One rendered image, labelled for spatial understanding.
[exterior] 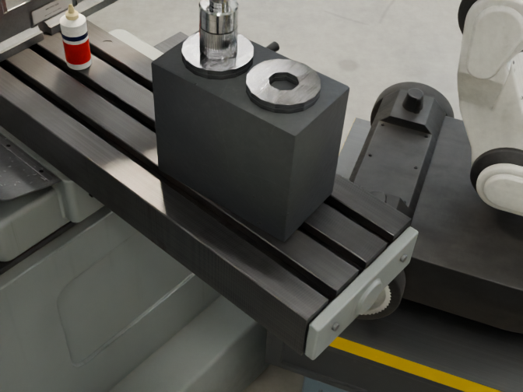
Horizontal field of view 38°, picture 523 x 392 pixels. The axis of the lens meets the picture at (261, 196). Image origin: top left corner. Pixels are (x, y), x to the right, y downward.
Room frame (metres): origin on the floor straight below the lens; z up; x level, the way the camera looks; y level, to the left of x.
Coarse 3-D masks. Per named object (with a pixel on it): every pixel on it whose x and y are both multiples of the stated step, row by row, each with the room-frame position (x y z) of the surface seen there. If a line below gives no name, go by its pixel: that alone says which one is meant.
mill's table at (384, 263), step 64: (0, 64) 1.02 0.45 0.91; (64, 64) 1.01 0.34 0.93; (128, 64) 1.01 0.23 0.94; (64, 128) 0.84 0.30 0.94; (128, 128) 0.85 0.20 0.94; (128, 192) 0.73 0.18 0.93; (192, 192) 0.73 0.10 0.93; (192, 256) 0.65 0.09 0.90; (256, 256) 0.62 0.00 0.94; (320, 256) 0.63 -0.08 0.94; (384, 256) 0.65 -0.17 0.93; (256, 320) 0.58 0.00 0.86; (320, 320) 0.54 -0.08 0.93
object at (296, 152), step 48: (192, 48) 0.78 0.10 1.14; (240, 48) 0.79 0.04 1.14; (192, 96) 0.73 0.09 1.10; (240, 96) 0.71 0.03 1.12; (288, 96) 0.70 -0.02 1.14; (336, 96) 0.72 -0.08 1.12; (192, 144) 0.73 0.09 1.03; (240, 144) 0.69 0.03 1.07; (288, 144) 0.65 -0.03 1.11; (336, 144) 0.73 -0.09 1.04; (240, 192) 0.69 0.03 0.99; (288, 192) 0.65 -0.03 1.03
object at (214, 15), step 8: (200, 0) 0.79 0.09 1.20; (208, 0) 0.79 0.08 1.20; (232, 0) 0.79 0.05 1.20; (200, 8) 0.77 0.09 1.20; (208, 8) 0.77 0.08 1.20; (216, 8) 0.77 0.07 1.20; (224, 8) 0.77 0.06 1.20; (232, 8) 0.77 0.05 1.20; (208, 16) 0.76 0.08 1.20; (216, 16) 0.76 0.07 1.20; (224, 16) 0.76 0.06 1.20; (232, 16) 0.77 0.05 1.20
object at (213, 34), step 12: (204, 24) 0.77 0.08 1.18; (216, 24) 0.76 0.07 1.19; (228, 24) 0.76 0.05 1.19; (204, 36) 0.77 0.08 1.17; (216, 36) 0.76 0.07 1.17; (228, 36) 0.76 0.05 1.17; (204, 48) 0.77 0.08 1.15; (216, 48) 0.76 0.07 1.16; (228, 48) 0.76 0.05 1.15; (216, 60) 0.76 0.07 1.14
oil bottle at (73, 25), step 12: (72, 12) 1.00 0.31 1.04; (60, 24) 0.99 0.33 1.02; (72, 24) 0.99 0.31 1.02; (84, 24) 1.00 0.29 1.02; (72, 36) 0.98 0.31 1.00; (84, 36) 0.99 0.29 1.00; (72, 48) 0.98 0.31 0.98; (84, 48) 0.99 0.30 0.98; (72, 60) 0.98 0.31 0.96; (84, 60) 0.99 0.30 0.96
